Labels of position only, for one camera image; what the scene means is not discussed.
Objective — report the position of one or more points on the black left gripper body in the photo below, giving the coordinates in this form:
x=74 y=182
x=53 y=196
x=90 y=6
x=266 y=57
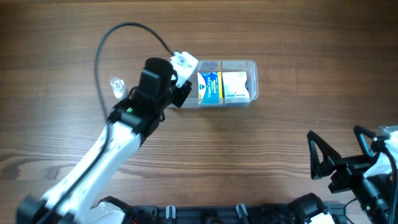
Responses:
x=181 y=94

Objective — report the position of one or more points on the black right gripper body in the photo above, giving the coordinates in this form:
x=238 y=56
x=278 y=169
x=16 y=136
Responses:
x=344 y=166

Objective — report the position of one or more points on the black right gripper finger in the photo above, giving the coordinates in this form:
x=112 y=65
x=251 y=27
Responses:
x=362 y=134
x=323 y=157

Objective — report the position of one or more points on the blue VapoDrops box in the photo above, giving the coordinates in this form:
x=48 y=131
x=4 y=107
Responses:
x=210 y=87

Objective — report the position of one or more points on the clear plastic container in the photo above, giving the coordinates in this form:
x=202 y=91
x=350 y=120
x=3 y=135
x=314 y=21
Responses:
x=206 y=66

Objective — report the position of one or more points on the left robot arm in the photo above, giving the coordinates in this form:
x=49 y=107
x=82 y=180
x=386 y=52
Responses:
x=132 y=120

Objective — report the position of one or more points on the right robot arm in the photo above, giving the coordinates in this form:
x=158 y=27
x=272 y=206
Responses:
x=377 y=195

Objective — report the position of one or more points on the white medicine box in container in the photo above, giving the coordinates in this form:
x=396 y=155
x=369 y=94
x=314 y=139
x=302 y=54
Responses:
x=235 y=85

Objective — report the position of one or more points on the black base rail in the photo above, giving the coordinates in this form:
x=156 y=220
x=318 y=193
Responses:
x=269 y=213

